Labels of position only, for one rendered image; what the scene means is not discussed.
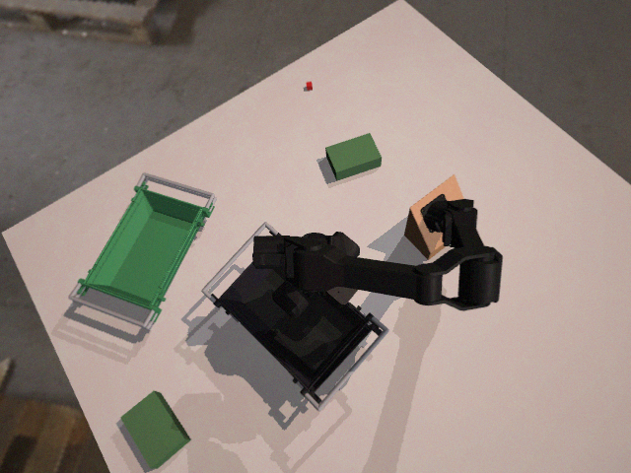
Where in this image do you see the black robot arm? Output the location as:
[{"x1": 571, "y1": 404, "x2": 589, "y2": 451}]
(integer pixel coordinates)
[{"x1": 252, "y1": 194, "x2": 503, "y2": 311}]

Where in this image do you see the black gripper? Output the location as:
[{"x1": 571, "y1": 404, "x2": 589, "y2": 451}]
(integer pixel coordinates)
[{"x1": 272, "y1": 232, "x2": 360, "y2": 318}]

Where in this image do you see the green rectangular block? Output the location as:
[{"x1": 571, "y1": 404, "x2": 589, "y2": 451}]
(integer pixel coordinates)
[
  {"x1": 325, "y1": 133, "x2": 382, "y2": 181},
  {"x1": 120, "y1": 391, "x2": 191, "y2": 469}
]

